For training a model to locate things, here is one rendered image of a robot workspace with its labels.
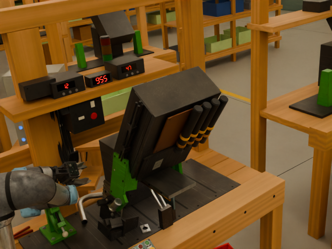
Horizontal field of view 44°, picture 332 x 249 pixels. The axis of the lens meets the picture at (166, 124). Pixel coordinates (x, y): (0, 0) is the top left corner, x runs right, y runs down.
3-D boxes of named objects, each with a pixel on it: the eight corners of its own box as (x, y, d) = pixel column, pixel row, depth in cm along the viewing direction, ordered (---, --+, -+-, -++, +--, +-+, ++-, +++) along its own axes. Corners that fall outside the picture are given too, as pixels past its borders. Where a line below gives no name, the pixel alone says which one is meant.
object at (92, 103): (105, 123, 204) (101, 95, 198) (74, 135, 195) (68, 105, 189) (93, 117, 213) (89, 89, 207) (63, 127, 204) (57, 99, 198)
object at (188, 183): (196, 187, 191) (195, 182, 190) (168, 201, 183) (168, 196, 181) (147, 158, 220) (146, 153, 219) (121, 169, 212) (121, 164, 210)
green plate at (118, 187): (137, 199, 195) (142, 158, 189) (122, 203, 190) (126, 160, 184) (123, 190, 203) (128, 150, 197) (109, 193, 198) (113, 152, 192)
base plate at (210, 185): (241, 187, 227) (241, 184, 226) (54, 293, 169) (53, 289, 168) (190, 160, 258) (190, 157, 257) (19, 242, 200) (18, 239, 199)
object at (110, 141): (170, 186, 230) (165, 131, 216) (124, 209, 214) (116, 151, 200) (151, 174, 244) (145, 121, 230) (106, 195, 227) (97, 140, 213)
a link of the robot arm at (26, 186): (46, 161, 120) (76, 180, 167) (8, 168, 119) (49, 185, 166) (51, 201, 117) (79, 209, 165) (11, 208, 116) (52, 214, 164)
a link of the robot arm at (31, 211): (47, 213, 156) (44, 184, 159) (17, 218, 155) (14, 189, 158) (52, 213, 164) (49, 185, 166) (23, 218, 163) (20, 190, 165)
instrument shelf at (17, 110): (179, 71, 222) (179, 64, 220) (14, 123, 174) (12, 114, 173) (152, 63, 240) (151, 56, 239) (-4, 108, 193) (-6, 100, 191)
